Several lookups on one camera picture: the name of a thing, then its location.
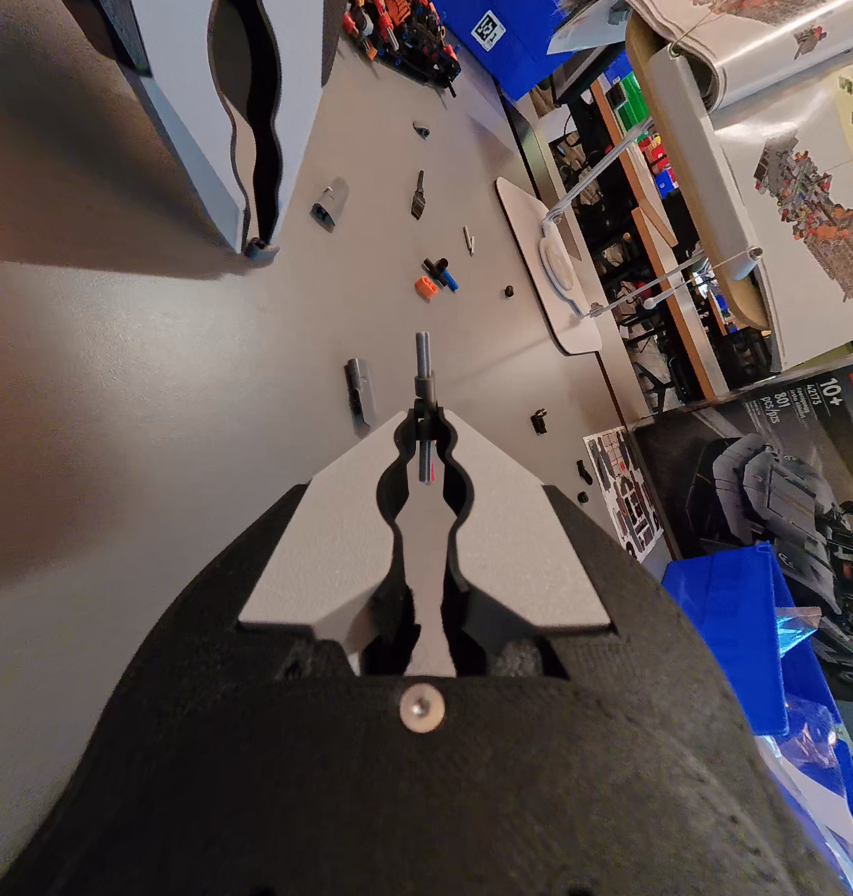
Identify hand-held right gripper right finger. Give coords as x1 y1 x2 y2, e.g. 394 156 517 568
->
426 408 618 676

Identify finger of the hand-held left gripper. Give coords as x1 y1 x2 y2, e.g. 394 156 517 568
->
240 0 327 249
128 0 254 254

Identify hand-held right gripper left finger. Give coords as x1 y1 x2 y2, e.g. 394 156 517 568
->
237 408 416 676

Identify long light grey lego axle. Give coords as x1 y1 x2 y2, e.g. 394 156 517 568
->
415 332 436 485

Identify partly built lego model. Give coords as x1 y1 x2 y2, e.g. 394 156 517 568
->
342 0 464 95

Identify lego sticker sheet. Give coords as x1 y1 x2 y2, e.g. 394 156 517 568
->
584 426 667 562

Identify dark grey curved lego panel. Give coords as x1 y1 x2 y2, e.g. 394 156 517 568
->
345 358 378 429
310 176 350 228

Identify black lego set box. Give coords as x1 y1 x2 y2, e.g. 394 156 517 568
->
633 350 853 746

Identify lego instruction booklet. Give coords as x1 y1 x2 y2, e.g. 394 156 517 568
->
629 0 853 372

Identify blue plastic bin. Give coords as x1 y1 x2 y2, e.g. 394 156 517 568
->
661 542 853 896

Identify blue bin with white tag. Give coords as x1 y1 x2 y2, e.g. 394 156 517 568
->
433 0 574 102

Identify white book stand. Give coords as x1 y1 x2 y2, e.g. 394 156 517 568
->
496 14 777 357

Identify clear plastic parts bags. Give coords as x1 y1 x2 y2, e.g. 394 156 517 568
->
755 605 853 896

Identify white-tipped page holder wire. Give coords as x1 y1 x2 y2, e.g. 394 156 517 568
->
640 276 714 310

